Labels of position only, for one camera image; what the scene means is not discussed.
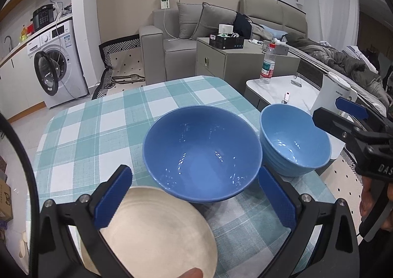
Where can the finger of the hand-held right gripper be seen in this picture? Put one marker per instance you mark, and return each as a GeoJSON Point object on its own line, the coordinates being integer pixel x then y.
{"type": "Point", "coordinates": [331, 124]}
{"type": "Point", "coordinates": [353, 109]}

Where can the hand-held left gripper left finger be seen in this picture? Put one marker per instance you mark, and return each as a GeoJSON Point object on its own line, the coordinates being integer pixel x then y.
{"type": "Point", "coordinates": [113, 201]}

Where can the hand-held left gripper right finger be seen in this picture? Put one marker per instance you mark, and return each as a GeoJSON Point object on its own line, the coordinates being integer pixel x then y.
{"type": "Point", "coordinates": [278, 198]}

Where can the ribbed deep blue bowl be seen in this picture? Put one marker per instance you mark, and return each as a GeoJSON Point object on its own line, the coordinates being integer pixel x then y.
{"type": "Point", "coordinates": [291, 142]}

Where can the beige round plate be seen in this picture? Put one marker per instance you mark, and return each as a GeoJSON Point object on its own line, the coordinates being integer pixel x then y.
{"type": "Point", "coordinates": [153, 235]}

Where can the wide blue bowl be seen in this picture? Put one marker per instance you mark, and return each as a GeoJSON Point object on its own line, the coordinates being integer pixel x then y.
{"type": "Point", "coordinates": [202, 155]}

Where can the person's right hand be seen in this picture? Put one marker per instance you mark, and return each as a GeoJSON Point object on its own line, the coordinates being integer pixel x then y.
{"type": "Point", "coordinates": [365, 204]}

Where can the person's left hand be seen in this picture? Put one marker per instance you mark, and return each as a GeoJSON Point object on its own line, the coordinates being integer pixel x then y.
{"type": "Point", "coordinates": [188, 273]}

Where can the white electric kettle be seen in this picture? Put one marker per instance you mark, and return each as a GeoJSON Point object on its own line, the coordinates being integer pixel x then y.
{"type": "Point", "coordinates": [334, 93]}

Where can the white diamond-patterned floor mat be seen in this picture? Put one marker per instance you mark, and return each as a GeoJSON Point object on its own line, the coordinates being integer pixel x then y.
{"type": "Point", "coordinates": [344, 179]}
{"type": "Point", "coordinates": [122, 59]}

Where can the small white device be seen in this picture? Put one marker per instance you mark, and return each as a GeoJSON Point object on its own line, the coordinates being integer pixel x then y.
{"type": "Point", "coordinates": [286, 97]}

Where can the grey quilt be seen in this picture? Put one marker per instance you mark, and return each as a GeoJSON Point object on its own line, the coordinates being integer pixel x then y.
{"type": "Point", "coordinates": [337, 56]}

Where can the small metal clip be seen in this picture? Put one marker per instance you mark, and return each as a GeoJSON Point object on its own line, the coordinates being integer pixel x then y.
{"type": "Point", "coordinates": [296, 81]}

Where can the white side table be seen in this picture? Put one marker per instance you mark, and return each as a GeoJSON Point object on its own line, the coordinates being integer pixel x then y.
{"type": "Point", "coordinates": [276, 90]}

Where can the clear water bottle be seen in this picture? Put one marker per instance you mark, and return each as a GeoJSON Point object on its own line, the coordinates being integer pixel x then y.
{"type": "Point", "coordinates": [267, 66]}

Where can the beige slipper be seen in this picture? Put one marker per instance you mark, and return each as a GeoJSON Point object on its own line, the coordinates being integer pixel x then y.
{"type": "Point", "coordinates": [21, 244]}

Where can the printed cardboard box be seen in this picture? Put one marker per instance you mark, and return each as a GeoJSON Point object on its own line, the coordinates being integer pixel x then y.
{"type": "Point", "coordinates": [4, 201]}

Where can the beige upholstered bed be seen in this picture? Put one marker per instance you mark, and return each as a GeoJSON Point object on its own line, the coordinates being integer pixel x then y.
{"type": "Point", "coordinates": [270, 13]}

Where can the grey bedside cabinet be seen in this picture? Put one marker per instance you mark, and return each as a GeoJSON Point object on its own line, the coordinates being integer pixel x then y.
{"type": "Point", "coordinates": [221, 63]}

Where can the black box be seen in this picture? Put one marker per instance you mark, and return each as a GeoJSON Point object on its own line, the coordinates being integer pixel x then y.
{"type": "Point", "coordinates": [227, 41]}

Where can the dark jacket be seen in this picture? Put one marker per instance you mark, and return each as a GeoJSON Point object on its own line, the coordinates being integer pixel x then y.
{"type": "Point", "coordinates": [242, 24]}

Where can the white box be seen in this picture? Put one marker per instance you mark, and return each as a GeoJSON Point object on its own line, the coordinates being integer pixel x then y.
{"type": "Point", "coordinates": [225, 28]}

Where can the white kitchen counter cabinets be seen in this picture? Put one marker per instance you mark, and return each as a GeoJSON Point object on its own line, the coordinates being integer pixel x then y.
{"type": "Point", "coordinates": [15, 87]}

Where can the white washing machine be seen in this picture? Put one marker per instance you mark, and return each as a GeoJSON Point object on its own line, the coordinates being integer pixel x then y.
{"type": "Point", "coordinates": [58, 59]}

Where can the grey cushion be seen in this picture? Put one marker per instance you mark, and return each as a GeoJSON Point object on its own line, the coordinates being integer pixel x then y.
{"type": "Point", "coordinates": [215, 20]}
{"type": "Point", "coordinates": [187, 20]}

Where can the grey sofa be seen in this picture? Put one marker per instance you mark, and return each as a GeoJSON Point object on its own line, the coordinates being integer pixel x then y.
{"type": "Point", "coordinates": [178, 50]}

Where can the yellow bottle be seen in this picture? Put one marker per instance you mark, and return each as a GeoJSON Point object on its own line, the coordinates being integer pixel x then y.
{"type": "Point", "coordinates": [24, 33]}

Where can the kitchen faucet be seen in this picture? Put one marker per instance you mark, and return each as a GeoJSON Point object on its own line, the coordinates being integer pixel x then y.
{"type": "Point", "coordinates": [7, 43]}

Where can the red container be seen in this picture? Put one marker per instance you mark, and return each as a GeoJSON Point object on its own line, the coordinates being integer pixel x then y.
{"type": "Point", "coordinates": [29, 29]}

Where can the black pressure cooker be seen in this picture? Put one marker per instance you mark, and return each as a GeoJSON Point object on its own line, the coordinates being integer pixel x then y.
{"type": "Point", "coordinates": [43, 16]}

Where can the wall socket with green charger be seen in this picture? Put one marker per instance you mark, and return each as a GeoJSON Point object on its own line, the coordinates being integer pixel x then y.
{"type": "Point", "coordinates": [165, 0]}

